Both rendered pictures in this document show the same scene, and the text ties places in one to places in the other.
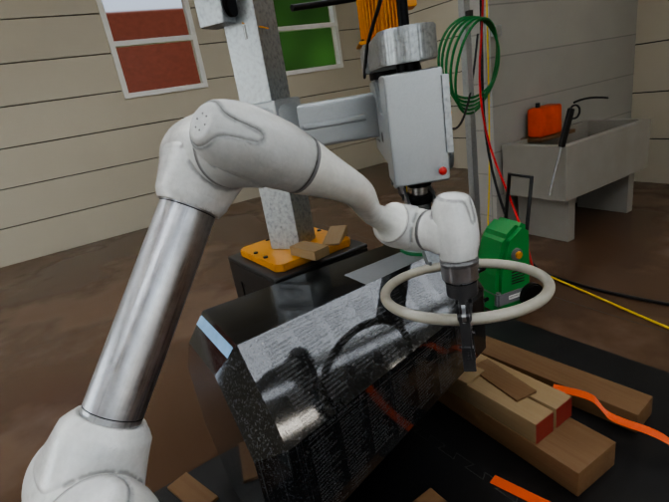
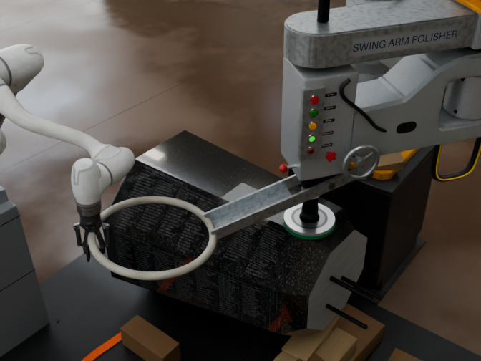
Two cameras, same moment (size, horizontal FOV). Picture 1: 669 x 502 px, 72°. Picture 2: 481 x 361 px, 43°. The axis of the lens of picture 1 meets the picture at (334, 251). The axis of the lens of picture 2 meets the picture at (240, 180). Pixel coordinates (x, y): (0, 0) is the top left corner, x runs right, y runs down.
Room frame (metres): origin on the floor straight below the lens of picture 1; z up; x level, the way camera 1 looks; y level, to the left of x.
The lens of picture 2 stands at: (0.94, -2.15, 2.48)
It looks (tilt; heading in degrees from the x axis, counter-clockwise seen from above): 35 degrees down; 70
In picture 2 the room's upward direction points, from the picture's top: 1 degrees counter-clockwise
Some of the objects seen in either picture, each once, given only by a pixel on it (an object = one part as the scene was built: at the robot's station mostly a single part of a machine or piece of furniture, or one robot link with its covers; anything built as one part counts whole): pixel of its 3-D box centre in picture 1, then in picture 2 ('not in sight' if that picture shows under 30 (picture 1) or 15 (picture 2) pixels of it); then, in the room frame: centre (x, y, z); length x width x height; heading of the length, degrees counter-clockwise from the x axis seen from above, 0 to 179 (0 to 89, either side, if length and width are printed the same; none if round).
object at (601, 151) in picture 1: (576, 177); not in sight; (4.16, -2.35, 0.43); 1.30 x 0.62 x 0.86; 119
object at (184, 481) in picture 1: (192, 492); not in sight; (1.58, 0.79, 0.02); 0.25 x 0.10 x 0.01; 47
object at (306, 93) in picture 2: (445, 114); (311, 124); (1.79, -0.50, 1.41); 0.08 x 0.03 x 0.28; 177
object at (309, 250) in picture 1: (309, 250); not in sight; (2.26, 0.13, 0.81); 0.20 x 0.10 x 0.05; 41
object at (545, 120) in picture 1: (548, 119); not in sight; (4.28, -2.14, 1.00); 0.50 x 0.22 x 0.33; 119
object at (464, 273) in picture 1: (459, 269); (89, 205); (1.01, -0.29, 1.12); 0.09 x 0.09 x 0.06
